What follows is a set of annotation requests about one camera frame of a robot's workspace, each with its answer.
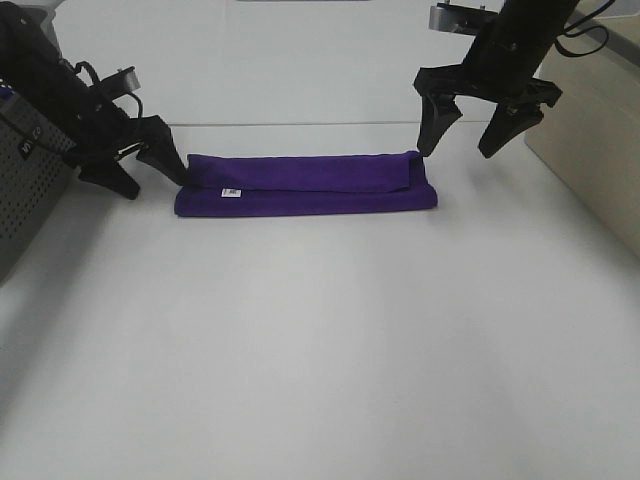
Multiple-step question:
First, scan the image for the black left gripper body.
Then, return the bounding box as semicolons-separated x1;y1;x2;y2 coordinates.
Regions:
62;97;159;168

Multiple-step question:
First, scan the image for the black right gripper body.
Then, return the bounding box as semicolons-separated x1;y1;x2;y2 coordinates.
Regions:
413;29;562;108

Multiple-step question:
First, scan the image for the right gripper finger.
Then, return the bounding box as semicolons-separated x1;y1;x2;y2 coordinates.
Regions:
417;94;462;157
478;103;544;158

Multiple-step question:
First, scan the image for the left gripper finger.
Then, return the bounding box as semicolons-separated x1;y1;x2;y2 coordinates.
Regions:
136;117;188;186
79;162;140;200

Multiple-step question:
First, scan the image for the purple microfiber towel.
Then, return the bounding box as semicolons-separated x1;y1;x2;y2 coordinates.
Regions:
174;151;438;218

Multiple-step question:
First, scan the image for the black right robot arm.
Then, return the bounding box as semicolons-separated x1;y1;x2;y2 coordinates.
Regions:
414;1;577;158

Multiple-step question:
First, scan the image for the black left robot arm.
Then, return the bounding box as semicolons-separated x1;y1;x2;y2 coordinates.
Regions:
1;1;188;200

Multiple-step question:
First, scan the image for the grey perforated plastic basket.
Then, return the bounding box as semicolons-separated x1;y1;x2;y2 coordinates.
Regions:
1;82;72;281

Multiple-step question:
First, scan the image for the white towel care label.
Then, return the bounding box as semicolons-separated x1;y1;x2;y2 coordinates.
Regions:
221;188;242;198

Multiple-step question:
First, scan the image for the beige storage bin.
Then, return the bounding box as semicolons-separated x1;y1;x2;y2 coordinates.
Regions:
525;1;639;253

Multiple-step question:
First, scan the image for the purple cloth in basket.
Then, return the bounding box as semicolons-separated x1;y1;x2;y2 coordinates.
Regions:
0;85;13;100

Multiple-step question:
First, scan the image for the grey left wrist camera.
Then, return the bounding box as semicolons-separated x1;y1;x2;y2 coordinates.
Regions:
98;66;140;100

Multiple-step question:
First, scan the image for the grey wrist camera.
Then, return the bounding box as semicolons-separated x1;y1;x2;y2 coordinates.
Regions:
98;66;140;100
428;2;498;36

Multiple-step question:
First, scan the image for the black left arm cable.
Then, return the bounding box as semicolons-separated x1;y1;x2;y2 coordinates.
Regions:
0;60;146;151

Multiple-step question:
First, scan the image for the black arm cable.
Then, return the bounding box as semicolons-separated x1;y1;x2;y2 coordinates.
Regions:
552;0;616;57
0;60;146;151

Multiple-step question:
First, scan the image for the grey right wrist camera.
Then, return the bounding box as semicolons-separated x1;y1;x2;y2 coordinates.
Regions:
428;2;498;36

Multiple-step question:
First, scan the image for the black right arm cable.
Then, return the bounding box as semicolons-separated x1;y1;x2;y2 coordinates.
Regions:
552;0;616;57

